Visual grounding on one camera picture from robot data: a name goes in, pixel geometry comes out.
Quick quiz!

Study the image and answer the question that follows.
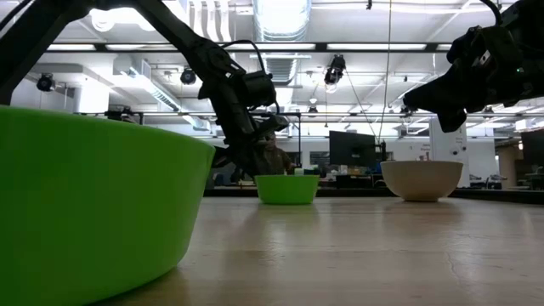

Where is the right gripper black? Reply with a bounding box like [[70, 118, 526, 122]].
[[402, 63, 532, 133]]

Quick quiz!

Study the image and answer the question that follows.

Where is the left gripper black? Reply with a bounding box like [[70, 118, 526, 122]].
[[202, 78, 290, 176]]

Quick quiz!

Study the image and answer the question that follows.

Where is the green plastic bowl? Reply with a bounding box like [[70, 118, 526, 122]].
[[254, 174, 320, 206], [0, 105, 217, 306]]

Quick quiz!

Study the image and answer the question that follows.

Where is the person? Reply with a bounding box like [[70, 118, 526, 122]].
[[253, 132, 298, 176]]

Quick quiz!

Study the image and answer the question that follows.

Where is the white ribbed bowl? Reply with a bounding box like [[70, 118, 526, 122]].
[[380, 160, 464, 202]]

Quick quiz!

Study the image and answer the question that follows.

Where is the black monitor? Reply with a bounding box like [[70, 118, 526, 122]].
[[520, 128, 544, 167], [329, 130, 377, 167]]

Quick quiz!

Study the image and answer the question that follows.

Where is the black ceiling spotlight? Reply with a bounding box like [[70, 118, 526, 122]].
[[36, 72, 56, 93], [179, 66, 198, 86], [323, 54, 348, 86]]

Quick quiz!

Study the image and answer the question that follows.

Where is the brown wooden cabinet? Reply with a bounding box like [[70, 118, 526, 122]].
[[497, 144, 522, 188]]

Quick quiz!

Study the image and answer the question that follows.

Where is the black overhead crossbar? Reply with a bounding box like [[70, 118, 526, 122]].
[[40, 41, 454, 54]]

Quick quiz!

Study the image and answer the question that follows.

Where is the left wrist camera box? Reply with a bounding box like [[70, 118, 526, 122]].
[[242, 70, 278, 108]]

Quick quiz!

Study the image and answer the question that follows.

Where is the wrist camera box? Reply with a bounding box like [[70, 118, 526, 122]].
[[242, 70, 278, 108], [448, 25, 524, 65]]

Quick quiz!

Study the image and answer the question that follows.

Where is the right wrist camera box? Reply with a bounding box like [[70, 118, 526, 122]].
[[448, 25, 524, 65]]

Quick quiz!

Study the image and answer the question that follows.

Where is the black aluminium table frame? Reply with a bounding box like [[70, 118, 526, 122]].
[[202, 185, 544, 206]]

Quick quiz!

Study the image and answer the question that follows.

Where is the silver ventilation duct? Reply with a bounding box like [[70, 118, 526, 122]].
[[253, 0, 312, 42]]

